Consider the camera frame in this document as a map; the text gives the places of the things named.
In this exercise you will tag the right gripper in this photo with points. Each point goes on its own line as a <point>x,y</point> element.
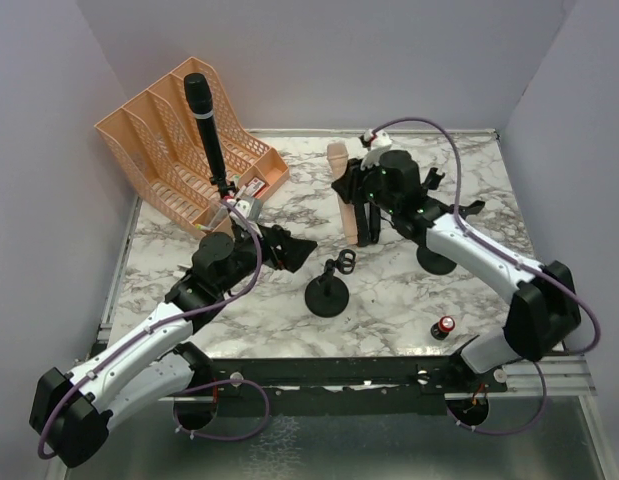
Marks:
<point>362,187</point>

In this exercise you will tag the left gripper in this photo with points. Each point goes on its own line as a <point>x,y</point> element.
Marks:
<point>277,245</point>

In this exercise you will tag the peach pink microphone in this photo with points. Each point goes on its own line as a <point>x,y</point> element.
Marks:
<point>337,157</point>

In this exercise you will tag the black microphone silver grille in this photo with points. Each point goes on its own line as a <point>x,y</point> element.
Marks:
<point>362,225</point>

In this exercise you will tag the black microphone white band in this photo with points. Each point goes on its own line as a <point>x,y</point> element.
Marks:
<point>200,101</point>

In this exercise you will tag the black tripod microphone stand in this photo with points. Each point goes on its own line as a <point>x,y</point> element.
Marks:
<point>226,188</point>

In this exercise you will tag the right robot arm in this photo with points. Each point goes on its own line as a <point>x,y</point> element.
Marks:
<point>541,299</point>

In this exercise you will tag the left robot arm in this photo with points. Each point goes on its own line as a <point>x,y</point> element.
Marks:
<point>74,412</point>

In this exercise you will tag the red white staples box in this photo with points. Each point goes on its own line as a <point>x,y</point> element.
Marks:
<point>254,187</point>

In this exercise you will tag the peach plastic file organizer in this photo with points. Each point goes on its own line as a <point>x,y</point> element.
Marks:
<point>155,140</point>

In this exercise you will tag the red black small bottle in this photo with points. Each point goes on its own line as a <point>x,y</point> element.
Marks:
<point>442,328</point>

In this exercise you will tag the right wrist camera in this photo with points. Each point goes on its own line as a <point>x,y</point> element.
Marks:
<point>377,143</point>

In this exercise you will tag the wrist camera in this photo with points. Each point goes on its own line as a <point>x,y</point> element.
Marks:
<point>377,143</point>
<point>248,207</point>

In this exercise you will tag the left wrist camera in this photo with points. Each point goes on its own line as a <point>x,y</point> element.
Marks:
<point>248,207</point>

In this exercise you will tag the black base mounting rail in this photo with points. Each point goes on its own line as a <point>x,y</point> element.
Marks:
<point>327,386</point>

